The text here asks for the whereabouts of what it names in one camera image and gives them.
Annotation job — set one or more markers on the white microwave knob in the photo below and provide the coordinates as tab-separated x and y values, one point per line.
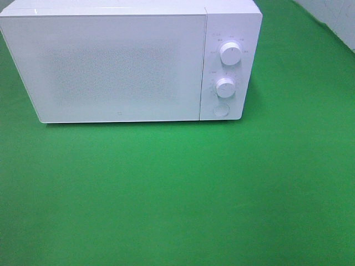
230	53
225	87

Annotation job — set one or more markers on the round white door button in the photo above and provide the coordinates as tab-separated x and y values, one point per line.
221	110

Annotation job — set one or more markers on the green table cloth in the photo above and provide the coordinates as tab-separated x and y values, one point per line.
273	188

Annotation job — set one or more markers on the white microwave oven body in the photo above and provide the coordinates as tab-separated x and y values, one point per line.
225	20

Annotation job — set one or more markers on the white microwave door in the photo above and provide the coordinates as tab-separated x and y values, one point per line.
109	68

